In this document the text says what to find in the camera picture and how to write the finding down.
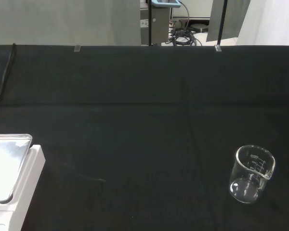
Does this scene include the black bench cloth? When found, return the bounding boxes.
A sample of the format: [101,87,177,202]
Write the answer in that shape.
[0,44,289,231]

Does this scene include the grey metal cabinet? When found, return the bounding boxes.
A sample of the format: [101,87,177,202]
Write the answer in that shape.
[140,6,172,47]

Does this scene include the black tripod pole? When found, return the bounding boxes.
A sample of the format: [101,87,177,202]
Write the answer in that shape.
[217,0,229,46]
[147,0,153,47]

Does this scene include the blue-rimmed device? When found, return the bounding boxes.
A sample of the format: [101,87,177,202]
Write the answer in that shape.
[151,0,182,9]

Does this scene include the grey board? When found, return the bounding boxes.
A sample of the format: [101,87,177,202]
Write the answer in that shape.
[206,0,252,42]

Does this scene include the white electronic balance steel pan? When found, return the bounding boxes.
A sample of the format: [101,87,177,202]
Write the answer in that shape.
[0,133,46,231]

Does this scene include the black cable bundle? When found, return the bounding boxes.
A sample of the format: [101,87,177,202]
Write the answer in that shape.
[167,20,209,48]

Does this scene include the black balance power cable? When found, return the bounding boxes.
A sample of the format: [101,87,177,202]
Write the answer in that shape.
[0,42,17,126]

